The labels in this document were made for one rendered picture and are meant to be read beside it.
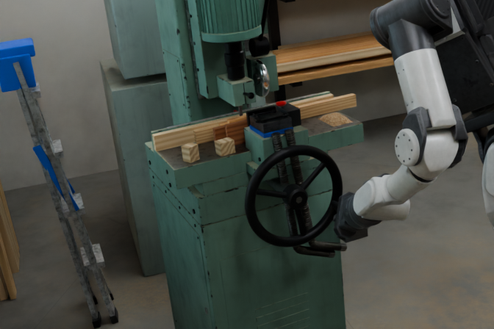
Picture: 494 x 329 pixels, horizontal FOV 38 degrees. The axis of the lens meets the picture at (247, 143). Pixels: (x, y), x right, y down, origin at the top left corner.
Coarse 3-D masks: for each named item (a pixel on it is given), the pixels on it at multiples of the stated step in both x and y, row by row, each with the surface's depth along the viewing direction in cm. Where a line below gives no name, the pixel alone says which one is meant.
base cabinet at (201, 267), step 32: (160, 192) 246; (160, 224) 258; (192, 224) 216; (224, 224) 209; (192, 256) 224; (224, 256) 212; (256, 256) 216; (288, 256) 220; (320, 256) 225; (192, 288) 234; (224, 288) 215; (256, 288) 219; (288, 288) 224; (320, 288) 228; (192, 320) 245; (224, 320) 218; (256, 320) 222; (288, 320) 227; (320, 320) 232
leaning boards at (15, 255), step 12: (0, 180) 353; (0, 192) 346; (0, 204) 338; (0, 216) 333; (0, 228) 334; (12, 228) 360; (0, 240) 312; (12, 240) 349; (0, 252) 312; (12, 252) 340; (0, 264) 323; (12, 264) 341; (0, 276) 316; (0, 288) 318; (12, 288) 318
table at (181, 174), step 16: (336, 112) 230; (320, 128) 218; (336, 128) 216; (352, 128) 217; (208, 144) 215; (240, 144) 212; (320, 144) 214; (336, 144) 216; (352, 144) 218; (160, 160) 210; (176, 160) 205; (208, 160) 202; (224, 160) 203; (240, 160) 205; (304, 160) 202; (176, 176) 199; (192, 176) 201; (208, 176) 203; (224, 176) 205; (272, 176) 200
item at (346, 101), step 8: (344, 96) 232; (352, 96) 232; (304, 104) 228; (312, 104) 227; (320, 104) 228; (328, 104) 229; (336, 104) 231; (344, 104) 232; (352, 104) 233; (304, 112) 227; (312, 112) 228; (320, 112) 229; (328, 112) 230; (208, 128) 216; (200, 136) 215; (208, 136) 216
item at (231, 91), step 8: (224, 80) 216; (232, 80) 215; (240, 80) 214; (248, 80) 213; (224, 88) 217; (232, 88) 211; (240, 88) 212; (248, 88) 213; (224, 96) 219; (232, 96) 212; (240, 96) 212; (232, 104) 214; (240, 104) 213
